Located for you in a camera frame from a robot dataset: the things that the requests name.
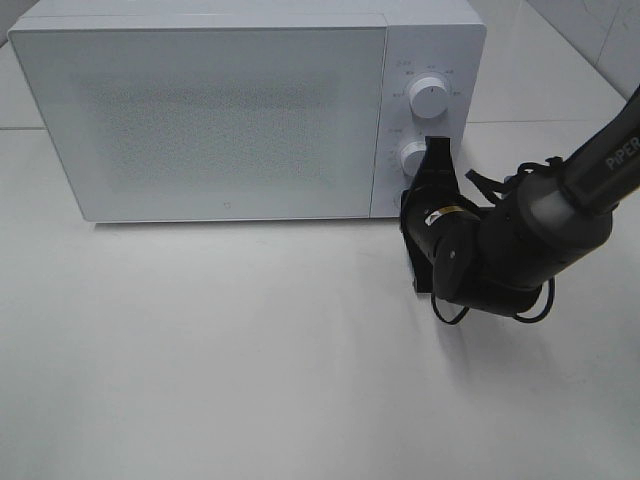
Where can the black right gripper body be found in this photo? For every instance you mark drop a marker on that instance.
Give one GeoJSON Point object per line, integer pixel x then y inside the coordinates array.
{"type": "Point", "coordinates": [428, 213]}

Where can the white microwave oven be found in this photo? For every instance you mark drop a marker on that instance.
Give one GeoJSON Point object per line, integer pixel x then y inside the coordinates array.
{"type": "Point", "coordinates": [445, 38]}

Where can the white upper power knob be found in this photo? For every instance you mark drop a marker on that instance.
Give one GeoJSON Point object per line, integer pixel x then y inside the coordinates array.
{"type": "Point", "coordinates": [428, 96]}

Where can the white microwave door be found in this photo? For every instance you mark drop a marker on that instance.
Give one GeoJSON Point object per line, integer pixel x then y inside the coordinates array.
{"type": "Point", "coordinates": [190, 125]}

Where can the white timer knob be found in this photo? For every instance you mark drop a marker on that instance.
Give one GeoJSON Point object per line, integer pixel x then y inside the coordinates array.
{"type": "Point", "coordinates": [411, 156]}

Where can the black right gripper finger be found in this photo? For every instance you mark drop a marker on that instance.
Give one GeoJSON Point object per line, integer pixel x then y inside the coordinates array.
{"type": "Point", "coordinates": [421, 267]}
{"type": "Point", "coordinates": [436, 168]}

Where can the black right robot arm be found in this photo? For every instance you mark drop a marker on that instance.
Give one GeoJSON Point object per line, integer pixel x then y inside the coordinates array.
{"type": "Point", "coordinates": [503, 258]}

